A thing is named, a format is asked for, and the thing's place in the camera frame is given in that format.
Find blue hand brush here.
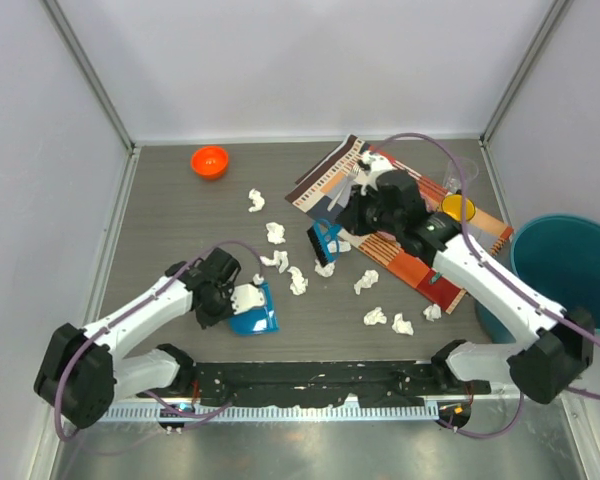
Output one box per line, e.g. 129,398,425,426
307,219,341,267

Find blue dustpan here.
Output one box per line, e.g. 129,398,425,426
228,282,279,336

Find paper scrap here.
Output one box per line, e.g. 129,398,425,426
328,240,351,254
353,269,379,295
265,222,286,245
363,307,387,326
422,304,442,322
391,313,414,336
288,266,308,296
259,250,290,274
248,188,266,213
314,260,335,278

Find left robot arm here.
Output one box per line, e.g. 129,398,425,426
34,247,241,441

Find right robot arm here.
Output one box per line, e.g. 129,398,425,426
336,167,595,404

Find patterned placemat cloth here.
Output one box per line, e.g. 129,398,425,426
286,135,513,314

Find white plastic fork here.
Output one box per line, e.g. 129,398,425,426
327,163,360,211

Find yellow mug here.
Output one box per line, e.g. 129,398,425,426
440,194,476,222

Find clear plastic cup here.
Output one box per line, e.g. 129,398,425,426
442,158,479,194

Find orange bowl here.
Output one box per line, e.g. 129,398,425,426
190,145,229,181

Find teal trash bin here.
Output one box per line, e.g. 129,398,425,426
495,214,600,333

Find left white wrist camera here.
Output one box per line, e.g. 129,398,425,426
230,283,266,316

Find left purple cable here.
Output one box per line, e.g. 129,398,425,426
53,240,266,443

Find purple cable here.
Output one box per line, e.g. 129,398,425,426
367,132,600,439
53,240,266,443

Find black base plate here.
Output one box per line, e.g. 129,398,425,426
135,359,492,409

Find white slotted cable duct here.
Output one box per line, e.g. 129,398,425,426
99,399,439,424

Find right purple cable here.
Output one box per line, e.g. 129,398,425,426
367,132,600,439

